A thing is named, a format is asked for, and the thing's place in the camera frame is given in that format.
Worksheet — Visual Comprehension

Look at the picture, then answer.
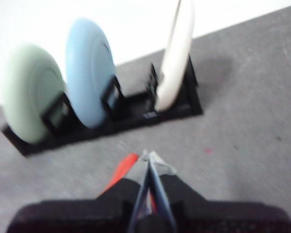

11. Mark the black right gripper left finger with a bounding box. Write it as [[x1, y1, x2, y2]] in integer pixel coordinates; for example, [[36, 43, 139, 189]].
[[96, 150, 150, 233]]

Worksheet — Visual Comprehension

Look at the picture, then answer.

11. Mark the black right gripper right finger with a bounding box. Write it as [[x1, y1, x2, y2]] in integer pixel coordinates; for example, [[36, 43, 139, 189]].
[[148, 150, 207, 233]]

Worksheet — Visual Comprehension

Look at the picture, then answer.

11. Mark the orange carrot with green leaves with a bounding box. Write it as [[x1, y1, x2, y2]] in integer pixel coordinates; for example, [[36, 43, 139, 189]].
[[99, 152, 140, 198]]

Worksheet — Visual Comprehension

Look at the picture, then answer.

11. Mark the green round plate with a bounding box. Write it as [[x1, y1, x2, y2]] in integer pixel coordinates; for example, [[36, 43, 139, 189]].
[[0, 43, 69, 144]]

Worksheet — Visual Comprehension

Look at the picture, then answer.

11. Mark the black plate rack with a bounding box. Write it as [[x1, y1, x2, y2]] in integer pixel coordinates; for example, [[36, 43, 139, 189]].
[[0, 54, 204, 157]]

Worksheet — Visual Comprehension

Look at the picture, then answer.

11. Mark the blue round plate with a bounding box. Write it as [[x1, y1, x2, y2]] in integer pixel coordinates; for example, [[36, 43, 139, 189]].
[[65, 18, 117, 129]]

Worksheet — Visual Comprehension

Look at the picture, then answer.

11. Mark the cream white round plate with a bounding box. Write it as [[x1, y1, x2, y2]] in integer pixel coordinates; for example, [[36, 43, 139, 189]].
[[155, 0, 196, 111]]

